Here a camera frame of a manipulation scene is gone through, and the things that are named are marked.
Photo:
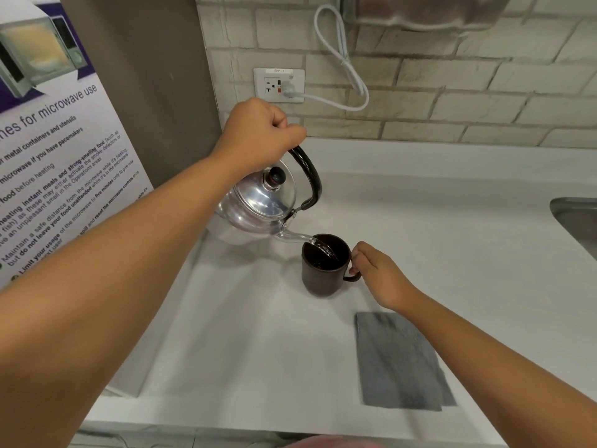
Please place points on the stainless steel wall dispenser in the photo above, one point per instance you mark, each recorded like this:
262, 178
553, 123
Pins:
419, 11

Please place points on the person's left forearm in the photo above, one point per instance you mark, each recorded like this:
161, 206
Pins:
107, 298

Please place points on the grey cloth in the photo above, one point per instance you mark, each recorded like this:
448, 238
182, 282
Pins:
401, 363

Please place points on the white power plug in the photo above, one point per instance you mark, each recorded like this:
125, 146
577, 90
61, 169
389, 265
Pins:
290, 91

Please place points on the person's left fingers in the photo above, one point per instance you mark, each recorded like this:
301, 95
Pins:
290, 135

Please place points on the person's right fingers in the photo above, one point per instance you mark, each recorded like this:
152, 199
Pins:
358, 261

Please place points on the white wall outlet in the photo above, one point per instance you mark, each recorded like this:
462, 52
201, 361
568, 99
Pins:
268, 83

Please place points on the dark brown mug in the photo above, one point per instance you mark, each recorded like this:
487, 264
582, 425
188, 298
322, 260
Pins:
322, 275

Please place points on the stainless steel sink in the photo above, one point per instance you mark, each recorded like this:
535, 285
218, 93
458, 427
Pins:
578, 223

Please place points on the person's right hand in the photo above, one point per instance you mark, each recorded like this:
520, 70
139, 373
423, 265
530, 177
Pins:
380, 275

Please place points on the microwave guideline sign board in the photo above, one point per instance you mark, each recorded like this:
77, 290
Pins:
51, 149

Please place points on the person's right forearm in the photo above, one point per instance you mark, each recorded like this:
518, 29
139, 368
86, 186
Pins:
494, 363

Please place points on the person's left hand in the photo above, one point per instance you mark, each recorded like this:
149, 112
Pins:
254, 132

